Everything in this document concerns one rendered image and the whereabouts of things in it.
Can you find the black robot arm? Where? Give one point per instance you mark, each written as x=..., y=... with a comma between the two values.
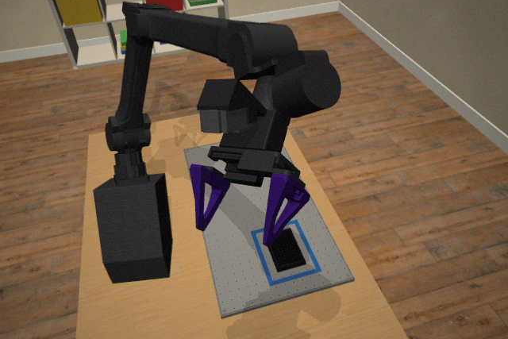
x=290, y=83

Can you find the blue rectangular tape outline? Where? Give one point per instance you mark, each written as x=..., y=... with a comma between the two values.
x=269, y=279

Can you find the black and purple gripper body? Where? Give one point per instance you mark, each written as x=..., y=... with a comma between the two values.
x=250, y=166

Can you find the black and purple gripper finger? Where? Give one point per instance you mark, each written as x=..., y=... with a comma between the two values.
x=199, y=176
x=281, y=187

